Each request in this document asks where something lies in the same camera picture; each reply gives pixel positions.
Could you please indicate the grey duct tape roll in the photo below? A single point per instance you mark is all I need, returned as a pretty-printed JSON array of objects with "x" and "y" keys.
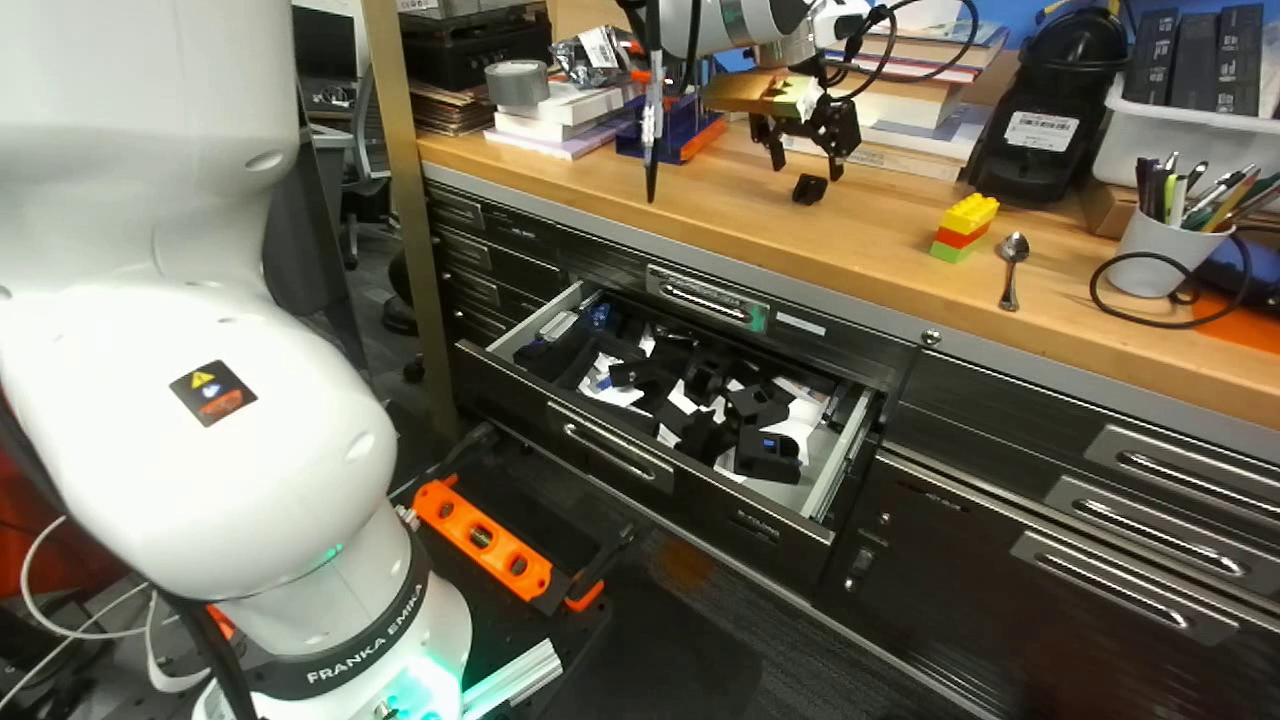
[{"x": 519, "y": 81}]

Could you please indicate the black label printer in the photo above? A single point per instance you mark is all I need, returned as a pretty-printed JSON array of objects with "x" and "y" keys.
[{"x": 1050, "y": 116}]

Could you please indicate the small black block part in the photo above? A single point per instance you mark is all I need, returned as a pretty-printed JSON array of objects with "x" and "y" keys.
[{"x": 810, "y": 191}]

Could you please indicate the white pen cup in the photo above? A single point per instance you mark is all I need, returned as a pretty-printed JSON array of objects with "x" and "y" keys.
[{"x": 1184, "y": 228}]

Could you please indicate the open grey tool drawer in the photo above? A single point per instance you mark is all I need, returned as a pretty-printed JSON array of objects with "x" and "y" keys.
[{"x": 585, "y": 372}]

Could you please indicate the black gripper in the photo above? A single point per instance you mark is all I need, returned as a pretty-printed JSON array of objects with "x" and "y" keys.
[{"x": 831, "y": 127}]

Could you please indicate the black cube part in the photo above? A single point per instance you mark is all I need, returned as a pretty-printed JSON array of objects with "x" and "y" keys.
[{"x": 768, "y": 456}]

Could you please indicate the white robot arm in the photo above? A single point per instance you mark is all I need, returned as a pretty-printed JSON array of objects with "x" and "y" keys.
[{"x": 195, "y": 425}]

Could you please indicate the stack of books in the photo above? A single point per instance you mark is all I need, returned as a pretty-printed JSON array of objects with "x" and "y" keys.
[{"x": 925, "y": 90}]

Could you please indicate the orange spirit level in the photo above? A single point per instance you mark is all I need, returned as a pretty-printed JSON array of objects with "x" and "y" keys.
[{"x": 502, "y": 552}]

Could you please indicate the metal spoon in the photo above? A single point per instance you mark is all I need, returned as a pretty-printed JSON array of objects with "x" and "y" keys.
[{"x": 1014, "y": 249}]

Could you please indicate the white storage bin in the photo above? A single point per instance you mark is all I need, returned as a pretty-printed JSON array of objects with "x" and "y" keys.
[{"x": 1202, "y": 86}]

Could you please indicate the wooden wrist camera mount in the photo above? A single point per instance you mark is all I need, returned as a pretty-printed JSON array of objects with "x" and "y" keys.
[{"x": 760, "y": 93}]

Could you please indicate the wooden post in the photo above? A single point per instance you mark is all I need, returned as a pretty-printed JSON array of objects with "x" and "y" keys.
[{"x": 385, "y": 49}]

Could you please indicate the black bracket part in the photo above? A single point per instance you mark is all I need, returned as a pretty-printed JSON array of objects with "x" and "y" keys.
[{"x": 679, "y": 408}]

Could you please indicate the stacked toy blocks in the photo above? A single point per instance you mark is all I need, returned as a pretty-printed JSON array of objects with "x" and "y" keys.
[{"x": 963, "y": 224}]

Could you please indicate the orange hex key set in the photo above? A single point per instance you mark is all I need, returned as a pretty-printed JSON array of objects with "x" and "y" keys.
[{"x": 691, "y": 129}]

